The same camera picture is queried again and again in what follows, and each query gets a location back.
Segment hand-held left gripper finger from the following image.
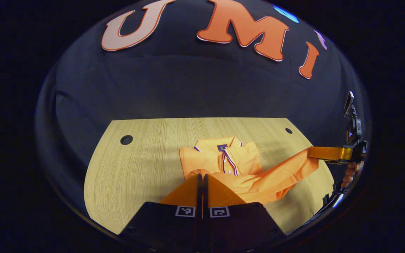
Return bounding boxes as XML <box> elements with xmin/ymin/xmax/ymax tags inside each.
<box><xmin>118</xmin><ymin>174</ymin><xmax>203</xmax><ymax>253</ymax></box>
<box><xmin>202</xmin><ymin>174</ymin><xmax>287</xmax><ymax>253</ymax></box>

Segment orange T-shirt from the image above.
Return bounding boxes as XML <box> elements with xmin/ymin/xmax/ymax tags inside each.
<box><xmin>179</xmin><ymin>136</ymin><xmax>320</xmax><ymax>205</ymax></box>

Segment dark shiny object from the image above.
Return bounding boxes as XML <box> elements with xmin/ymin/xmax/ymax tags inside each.
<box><xmin>303</xmin><ymin>190</ymin><xmax>346</xmax><ymax>225</ymax></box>

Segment black backdrop cloth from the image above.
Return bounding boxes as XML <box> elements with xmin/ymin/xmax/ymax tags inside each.
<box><xmin>36</xmin><ymin>0</ymin><xmax>372</xmax><ymax>211</ymax></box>

